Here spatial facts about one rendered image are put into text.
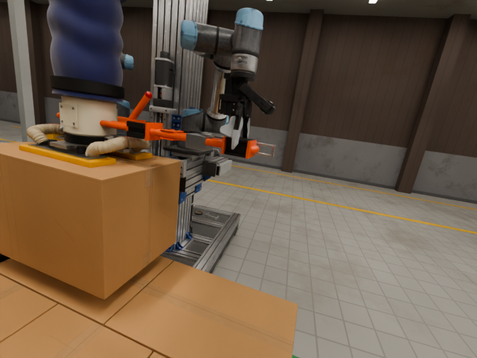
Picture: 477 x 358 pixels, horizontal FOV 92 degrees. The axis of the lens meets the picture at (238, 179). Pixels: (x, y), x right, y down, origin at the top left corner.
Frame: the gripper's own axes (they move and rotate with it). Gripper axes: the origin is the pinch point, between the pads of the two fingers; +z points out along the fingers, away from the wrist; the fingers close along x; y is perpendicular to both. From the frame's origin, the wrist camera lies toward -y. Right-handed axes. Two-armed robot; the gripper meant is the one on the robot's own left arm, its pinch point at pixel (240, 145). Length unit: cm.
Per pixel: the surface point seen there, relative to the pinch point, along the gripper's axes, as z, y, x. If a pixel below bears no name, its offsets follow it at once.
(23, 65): -41, 378, -160
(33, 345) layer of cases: 62, 43, 34
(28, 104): 10, 379, -161
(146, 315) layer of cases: 62, 22, 12
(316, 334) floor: 117, -46, -64
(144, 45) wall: -182, 517, -552
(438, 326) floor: 117, -130, -112
